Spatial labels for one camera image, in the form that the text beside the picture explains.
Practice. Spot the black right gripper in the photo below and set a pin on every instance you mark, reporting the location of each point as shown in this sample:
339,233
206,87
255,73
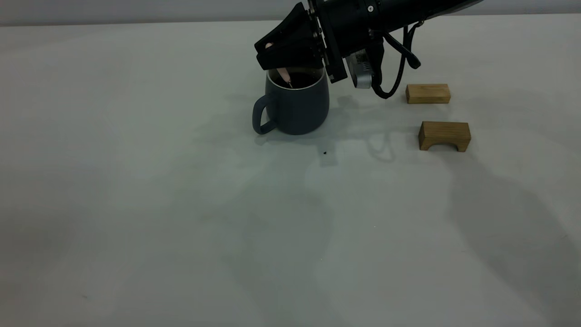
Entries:
349,27

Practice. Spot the dark grey ceramic mug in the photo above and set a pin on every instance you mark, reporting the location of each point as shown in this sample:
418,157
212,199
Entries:
299,111

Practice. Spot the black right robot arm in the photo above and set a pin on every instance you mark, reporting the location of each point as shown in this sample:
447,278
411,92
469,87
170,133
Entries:
422,9

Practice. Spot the flat rectangular wooden block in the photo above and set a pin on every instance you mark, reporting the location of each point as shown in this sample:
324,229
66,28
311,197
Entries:
427,93

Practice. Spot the arched wooden block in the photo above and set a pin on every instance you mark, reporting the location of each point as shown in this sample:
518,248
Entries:
444,131

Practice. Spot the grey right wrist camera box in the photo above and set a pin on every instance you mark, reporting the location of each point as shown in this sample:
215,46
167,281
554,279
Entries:
363,72

